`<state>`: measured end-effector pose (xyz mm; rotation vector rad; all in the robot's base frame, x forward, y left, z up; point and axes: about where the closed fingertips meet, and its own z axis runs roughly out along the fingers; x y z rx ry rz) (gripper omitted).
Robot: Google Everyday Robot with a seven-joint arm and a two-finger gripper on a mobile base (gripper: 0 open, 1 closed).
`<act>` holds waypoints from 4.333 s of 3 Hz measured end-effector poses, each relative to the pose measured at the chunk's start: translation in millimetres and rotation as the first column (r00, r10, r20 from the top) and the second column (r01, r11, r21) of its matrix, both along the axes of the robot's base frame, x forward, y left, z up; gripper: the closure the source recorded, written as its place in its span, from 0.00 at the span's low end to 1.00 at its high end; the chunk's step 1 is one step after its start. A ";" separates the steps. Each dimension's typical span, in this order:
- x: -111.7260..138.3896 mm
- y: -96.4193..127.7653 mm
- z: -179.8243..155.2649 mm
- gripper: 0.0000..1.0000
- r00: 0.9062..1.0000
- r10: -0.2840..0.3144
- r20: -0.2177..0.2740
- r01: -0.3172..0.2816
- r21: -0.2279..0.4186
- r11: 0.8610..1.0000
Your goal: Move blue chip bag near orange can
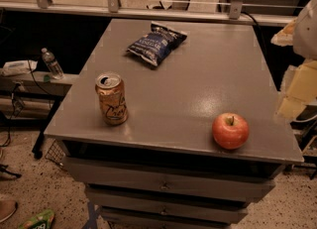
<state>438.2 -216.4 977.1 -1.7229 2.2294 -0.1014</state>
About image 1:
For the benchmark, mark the white tissue pack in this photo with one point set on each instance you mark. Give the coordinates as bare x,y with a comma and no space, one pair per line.
18,67

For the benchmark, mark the red apple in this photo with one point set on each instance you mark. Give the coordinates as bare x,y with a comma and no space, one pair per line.
230,131

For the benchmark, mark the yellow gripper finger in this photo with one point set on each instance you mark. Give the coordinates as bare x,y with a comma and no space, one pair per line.
298,89
285,36

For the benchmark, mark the grey drawer cabinet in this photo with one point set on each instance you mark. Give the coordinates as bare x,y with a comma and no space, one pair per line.
162,168

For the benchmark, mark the orange soda can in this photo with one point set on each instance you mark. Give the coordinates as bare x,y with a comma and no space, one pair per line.
110,88

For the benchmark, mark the blue chip bag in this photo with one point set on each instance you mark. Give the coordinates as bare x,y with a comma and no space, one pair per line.
156,45

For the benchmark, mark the green snack bag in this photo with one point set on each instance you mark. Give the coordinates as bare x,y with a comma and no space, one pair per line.
42,220

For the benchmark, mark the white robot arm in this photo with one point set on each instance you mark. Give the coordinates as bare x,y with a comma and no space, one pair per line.
305,32

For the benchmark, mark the brown shoe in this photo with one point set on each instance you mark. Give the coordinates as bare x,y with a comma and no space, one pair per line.
7,209

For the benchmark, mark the plastic water bottle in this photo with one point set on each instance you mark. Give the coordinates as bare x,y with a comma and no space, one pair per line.
52,64

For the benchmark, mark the grey side bench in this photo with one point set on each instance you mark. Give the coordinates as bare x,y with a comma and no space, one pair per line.
33,85

